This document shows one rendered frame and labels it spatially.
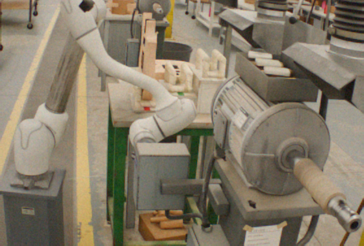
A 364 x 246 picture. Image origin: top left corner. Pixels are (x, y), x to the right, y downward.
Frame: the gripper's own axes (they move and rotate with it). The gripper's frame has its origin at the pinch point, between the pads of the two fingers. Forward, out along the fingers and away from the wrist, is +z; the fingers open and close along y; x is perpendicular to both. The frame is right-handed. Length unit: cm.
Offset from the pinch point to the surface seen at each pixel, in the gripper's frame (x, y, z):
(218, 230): -4.7, -15.4, 32.6
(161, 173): 8.3, 0.7, 18.7
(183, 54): -29, -74, -313
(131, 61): -21, -17, -243
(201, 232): -4.7, -10.1, 33.3
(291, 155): 29, -25, 52
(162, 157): 13.8, 0.6, 18.7
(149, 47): 28, -6, -72
